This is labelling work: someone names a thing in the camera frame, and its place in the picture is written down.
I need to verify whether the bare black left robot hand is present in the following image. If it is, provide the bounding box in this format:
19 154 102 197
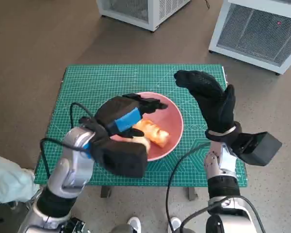
94 93 169 138

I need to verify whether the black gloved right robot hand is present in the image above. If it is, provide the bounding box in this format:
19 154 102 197
174 70 236 134

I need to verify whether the round toy bread bun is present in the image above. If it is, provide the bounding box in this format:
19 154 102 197
129 135 151 156

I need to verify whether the pink bowl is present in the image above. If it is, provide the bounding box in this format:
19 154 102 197
97 91 184 163

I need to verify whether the long toy bread loaf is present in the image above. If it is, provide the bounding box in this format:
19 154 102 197
132 118 170 148

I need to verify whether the green cutting mat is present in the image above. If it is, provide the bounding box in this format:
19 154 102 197
34 64 248 187

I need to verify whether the white mesh cabinet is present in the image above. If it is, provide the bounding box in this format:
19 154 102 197
208 0 291 76
96 0 192 32

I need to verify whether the dark metal table leg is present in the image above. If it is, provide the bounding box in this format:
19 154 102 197
100 185 113 199
187 186 198 201

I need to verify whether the white shoe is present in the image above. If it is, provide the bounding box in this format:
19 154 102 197
168 216 181 233
127 216 142 233

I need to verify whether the small black device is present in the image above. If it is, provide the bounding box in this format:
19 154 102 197
63 217 86 233

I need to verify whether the light blue cloth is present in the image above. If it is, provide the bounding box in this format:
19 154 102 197
0 153 36 207

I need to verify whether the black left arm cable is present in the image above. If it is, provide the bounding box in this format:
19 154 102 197
40 102 97 178

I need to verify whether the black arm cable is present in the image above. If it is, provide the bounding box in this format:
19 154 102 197
40 102 97 178
179 195 267 233

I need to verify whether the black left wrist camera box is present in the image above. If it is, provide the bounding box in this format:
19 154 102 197
79 116 148 179

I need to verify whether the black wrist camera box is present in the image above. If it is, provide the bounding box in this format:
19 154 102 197
79 116 148 179
229 131 283 167

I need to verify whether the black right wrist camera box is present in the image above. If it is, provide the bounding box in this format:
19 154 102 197
229 131 283 167

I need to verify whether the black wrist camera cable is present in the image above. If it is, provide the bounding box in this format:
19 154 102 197
165 142 210 233

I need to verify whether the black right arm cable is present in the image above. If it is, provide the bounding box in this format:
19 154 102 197
179 195 267 233

